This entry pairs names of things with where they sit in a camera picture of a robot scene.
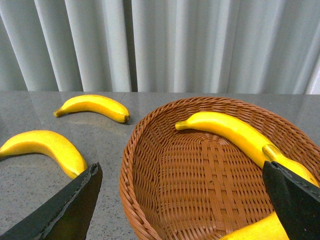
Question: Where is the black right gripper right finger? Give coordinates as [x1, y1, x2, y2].
[262, 161, 320, 240]

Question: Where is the yellow banana in basket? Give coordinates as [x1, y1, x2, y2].
[175, 111, 320, 187]

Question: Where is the yellow banana basket front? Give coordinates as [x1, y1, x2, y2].
[220, 212, 289, 240]

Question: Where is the brown wicker basket right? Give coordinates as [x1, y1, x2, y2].
[119, 97, 320, 240]

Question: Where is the grey pleated curtain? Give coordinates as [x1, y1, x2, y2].
[0, 0, 320, 95]

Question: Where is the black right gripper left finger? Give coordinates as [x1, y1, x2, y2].
[0, 163, 103, 240]

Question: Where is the yellow banana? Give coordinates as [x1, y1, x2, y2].
[53, 94, 131, 123]
[175, 111, 320, 187]
[0, 130, 88, 179]

